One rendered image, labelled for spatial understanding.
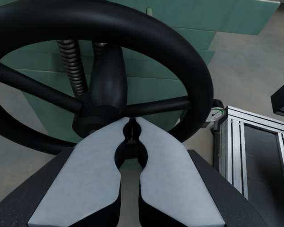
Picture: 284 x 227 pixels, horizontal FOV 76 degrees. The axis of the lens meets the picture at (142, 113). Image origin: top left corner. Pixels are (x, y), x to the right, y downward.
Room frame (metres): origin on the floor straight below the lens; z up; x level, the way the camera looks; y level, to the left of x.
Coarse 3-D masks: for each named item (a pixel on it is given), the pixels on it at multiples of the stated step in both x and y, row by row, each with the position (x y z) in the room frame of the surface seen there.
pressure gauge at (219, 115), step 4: (216, 100) 0.31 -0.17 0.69; (220, 100) 0.32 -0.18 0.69; (212, 104) 0.30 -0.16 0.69; (216, 104) 0.30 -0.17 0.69; (220, 104) 0.30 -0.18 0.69; (212, 108) 0.28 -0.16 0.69; (216, 108) 0.29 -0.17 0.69; (220, 108) 0.29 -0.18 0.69; (212, 112) 0.29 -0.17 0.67; (216, 112) 0.29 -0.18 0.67; (220, 112) 0.29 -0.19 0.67; (224, 112) 0.29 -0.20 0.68; (208, 116) 0.29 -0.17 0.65; (212, 116) 0.29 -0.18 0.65; (216, 116) 0.29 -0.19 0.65; (220, 116) 0.29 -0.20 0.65; (208, 120) 0.29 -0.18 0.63; (212, 120) 0.29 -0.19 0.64
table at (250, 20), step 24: (0, 0) 0.26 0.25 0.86; (168, 0) 0.31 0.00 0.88; (192, 0) 0.32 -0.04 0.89; (216, 0) 0.33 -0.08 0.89; (240, 0) 0.34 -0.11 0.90; (264, 0) 0.35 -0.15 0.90; (168, 24) 0.32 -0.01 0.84; (192, 24) 0.33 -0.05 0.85; (216, 24) 0.33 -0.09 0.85; (240, 24) 0.34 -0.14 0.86; (264, 24) 0.35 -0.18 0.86; (24, 48) 0.18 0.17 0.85; (48, 48) 0.18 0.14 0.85
